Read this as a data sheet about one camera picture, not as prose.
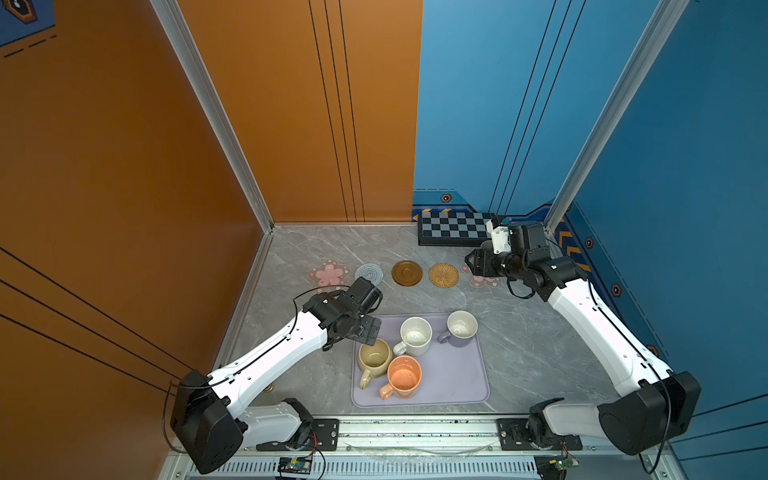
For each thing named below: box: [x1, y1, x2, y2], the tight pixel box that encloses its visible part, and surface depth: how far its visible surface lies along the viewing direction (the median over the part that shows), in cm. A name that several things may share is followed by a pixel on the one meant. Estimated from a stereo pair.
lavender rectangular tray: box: [352, 314, 490, 409], surface depth 83 cm
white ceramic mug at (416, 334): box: [392, 316, 433, 357], surface depth 84 cm
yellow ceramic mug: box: [358, 338, 393, 390], surface depth 79 cm
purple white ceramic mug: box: [437, 310, 479, 347], surface depth 87 cm
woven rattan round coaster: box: [429, 264, 459, 288], surface depth 105 cm
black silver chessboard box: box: [418, 212, 496, 246], surface depth 118 cm
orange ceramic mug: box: [379, 355, 423, 400], surface depth 79 cm
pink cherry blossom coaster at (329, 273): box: [308, 258, 351, 293], surface depth 108 cm
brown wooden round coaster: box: [392, 260, 423, 287], surface depth 107 cm
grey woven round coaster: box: [354, 263, 384, 286], surface depth 107 cm
